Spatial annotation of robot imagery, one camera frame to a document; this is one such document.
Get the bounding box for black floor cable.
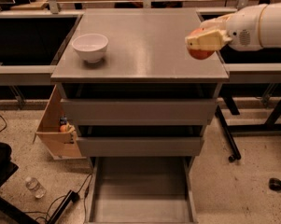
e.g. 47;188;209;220
24;171;94;224

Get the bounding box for grey open bottom drawer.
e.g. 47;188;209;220
85;157;198;224

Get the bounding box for black table leg with caster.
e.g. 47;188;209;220
216;106;242;162

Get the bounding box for black caster wheel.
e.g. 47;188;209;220
269;178;281;191

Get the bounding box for grey drawer cabinet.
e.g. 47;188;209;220
50;7;230;100

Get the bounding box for small orange fruit in box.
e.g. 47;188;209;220
59;125;67;133

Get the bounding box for red apple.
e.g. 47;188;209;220
188;28;213;60

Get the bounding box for white ceramic bowl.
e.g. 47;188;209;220
72;34;108;63

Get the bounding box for clear plastic water bottle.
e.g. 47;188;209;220
25;176;46;199

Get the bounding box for cardboard box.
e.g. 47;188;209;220
35;87;81;160

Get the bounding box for grey middle drawer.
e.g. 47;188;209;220
77;137;204;157

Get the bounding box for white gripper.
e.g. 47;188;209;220
185;5;266;51

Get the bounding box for black chair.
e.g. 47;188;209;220
0;142;38;224

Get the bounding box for grey top drawer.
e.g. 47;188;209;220
61;99;217;125

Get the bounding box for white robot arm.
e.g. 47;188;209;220
185;3;281;51

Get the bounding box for black power strip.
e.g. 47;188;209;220
47;190;79;224

